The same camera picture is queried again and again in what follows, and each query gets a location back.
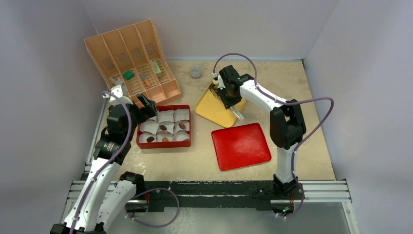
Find green eraser block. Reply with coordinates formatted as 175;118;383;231
123;70;135;80

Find pale green sticky notes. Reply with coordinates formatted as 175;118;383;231
151;60;162;78

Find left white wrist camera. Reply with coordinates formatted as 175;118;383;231
109;84;132;106

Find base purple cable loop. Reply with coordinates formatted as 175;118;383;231
124;188;179;228

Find small clear cup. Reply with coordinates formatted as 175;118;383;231
190;64;202;79

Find peach desk organizer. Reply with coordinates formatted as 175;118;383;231
84;19;182;107

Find yellow tray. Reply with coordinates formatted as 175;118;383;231
194;82;238;128

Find orange handled cutter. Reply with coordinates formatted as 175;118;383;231
139;72;151;87

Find red chocolate box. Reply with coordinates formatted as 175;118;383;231
136;105;191;149

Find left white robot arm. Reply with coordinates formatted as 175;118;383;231
50;91;157;234

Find metal bracket plate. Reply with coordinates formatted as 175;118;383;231
109;76;124;86

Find red box lid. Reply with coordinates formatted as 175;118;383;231
211;123;272;171

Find dark chocolate piece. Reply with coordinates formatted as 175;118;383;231
146;136;154;143

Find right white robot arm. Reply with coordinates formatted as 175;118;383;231
213;65;306;198

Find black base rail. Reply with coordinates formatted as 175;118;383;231
66;179;352;214

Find metal tongs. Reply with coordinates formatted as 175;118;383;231
229;106;245;122

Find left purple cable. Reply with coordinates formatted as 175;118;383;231
68;91;133;234

